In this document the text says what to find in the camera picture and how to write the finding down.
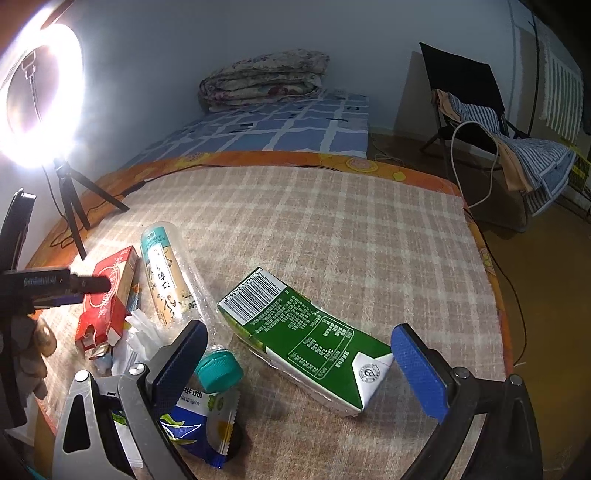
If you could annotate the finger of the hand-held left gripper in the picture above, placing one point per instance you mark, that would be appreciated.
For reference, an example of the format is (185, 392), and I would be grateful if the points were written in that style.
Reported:
(92, 283)

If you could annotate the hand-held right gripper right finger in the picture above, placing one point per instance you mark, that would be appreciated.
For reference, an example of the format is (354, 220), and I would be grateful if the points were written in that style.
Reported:
(420, 374)

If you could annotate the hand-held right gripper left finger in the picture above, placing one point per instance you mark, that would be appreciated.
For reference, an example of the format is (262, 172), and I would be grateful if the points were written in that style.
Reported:
(178, 364)

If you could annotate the red paper box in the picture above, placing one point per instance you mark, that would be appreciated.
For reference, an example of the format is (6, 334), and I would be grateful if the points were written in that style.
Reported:
(104, 304)

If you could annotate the white tissue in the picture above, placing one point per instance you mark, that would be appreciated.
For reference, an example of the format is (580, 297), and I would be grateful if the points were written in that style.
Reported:
(138, 332)

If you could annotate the person's left hand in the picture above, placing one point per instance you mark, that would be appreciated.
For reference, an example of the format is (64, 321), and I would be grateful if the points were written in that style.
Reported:
(39, 350)

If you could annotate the blue snack packet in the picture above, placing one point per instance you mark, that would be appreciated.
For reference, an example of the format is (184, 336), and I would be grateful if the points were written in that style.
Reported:
(189, 429)

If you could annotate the clear bottle with teal cap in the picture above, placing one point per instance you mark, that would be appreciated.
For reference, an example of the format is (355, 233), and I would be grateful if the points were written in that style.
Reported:
(161, 277)

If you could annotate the white green packet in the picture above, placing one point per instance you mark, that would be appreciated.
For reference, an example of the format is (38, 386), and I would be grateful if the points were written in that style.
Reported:
(122, 434)

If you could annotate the green milk carton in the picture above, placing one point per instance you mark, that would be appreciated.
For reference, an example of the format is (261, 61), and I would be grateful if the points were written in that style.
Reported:
(314, 341)

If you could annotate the beige plaid cloth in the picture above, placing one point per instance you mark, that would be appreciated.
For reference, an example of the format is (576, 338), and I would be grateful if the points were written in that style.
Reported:
(323, 240)

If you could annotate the orange floral tablecloth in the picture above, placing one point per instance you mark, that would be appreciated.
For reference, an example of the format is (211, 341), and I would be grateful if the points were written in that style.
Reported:
(369, 166)

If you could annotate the blue striped cushion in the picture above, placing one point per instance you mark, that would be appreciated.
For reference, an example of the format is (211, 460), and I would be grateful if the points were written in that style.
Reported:
(540, 161)

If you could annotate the blue checked mattress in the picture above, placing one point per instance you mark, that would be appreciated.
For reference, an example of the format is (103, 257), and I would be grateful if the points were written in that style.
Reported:
(286, 124)

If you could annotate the folded floral quilt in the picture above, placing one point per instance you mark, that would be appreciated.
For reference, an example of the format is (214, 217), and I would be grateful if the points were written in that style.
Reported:
(263, 78)

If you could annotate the black folding chair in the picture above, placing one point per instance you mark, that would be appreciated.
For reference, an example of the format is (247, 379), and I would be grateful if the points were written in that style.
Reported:
(461, 74)

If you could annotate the white radiator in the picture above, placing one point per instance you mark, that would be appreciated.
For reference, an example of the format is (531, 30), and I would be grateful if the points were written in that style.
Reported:
(561, 92)

